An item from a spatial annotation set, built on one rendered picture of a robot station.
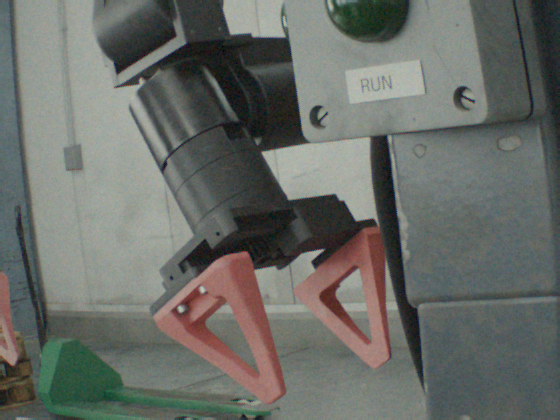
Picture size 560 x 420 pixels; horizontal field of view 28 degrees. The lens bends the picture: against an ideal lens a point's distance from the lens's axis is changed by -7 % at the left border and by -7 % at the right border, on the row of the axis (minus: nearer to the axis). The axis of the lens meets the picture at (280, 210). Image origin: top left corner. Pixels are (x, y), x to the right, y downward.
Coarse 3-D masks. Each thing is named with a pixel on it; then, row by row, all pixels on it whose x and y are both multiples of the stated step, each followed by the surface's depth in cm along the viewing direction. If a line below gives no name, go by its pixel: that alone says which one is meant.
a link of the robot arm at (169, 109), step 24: (168, 72) 68; (192, 72) 68; (216, 72) 72; (240, 72) 72; (144, 96) 68; (168, 96) 67; (192, 96) 67; (216, 96) 68; (240, 96) 71; (144, 120) 68; (168, 120) 67; (192, 120) 67; (216, 120) 67; (240, 120) 68; (168, 144) 67
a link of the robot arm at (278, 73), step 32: (192, 0) 67; (192, 32) 66; (224, 32) 68; (160, 64) 69; (256, 64) 72; (288, 64) 74; (256, 96) 71; (288, 96) 72; (256, 128) 72; (288, 128) 72
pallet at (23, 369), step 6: (18, 360) 622; (24, 360) 626; (0, 366) 651; (6, 366) 624; (12, 366) 619; (18, 366) 622; (24, 366) 625; (30, 366) 629; (0, 372) 650; (6, 372) 624; (12, 372) 620; (18, 372) 621; (24, 372) 625; (30, 372) 628; (6, 378) 619; (12, 378) 619; (18, 378) 620; (24, 378) 625; (0, 384) 609
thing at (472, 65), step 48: (288, 0) 39; (432, 0) 35; (480, 0) 35; (336, 48) 38; (384, 48) 37; (432, 48) 36; (480, 48) 35; (528, 48) 37; (336, 96) 38; (432, 96) 36; (480, 96) 35; (528, 96) 37
